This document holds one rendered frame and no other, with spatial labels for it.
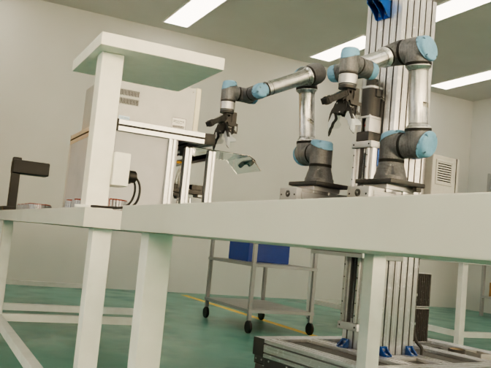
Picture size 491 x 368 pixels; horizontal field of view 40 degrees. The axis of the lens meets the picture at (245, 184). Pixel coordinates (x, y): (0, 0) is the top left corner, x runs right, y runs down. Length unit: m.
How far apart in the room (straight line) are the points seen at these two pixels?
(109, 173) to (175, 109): 1.01
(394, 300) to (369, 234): 2.74
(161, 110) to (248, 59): 6.41
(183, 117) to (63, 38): 5.68
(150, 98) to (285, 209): 2.03
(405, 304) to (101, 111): 2.06
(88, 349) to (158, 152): 1.03
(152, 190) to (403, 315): 1.48
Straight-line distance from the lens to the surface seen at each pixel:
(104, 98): 1.83
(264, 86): 3.31
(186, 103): 2.80
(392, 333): 3.37
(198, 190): 2.83
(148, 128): 2.58
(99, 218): 1.73
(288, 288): 9.24
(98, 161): 1.81
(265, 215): 0.79
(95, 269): 1.77
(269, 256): 5.77
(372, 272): 2.15
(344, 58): 2.70
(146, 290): 1.32
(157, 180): 2.59
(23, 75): 8.20
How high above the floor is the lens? 0.69
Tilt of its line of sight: 5 degrees up
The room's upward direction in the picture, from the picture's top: 5 degrees clockwise
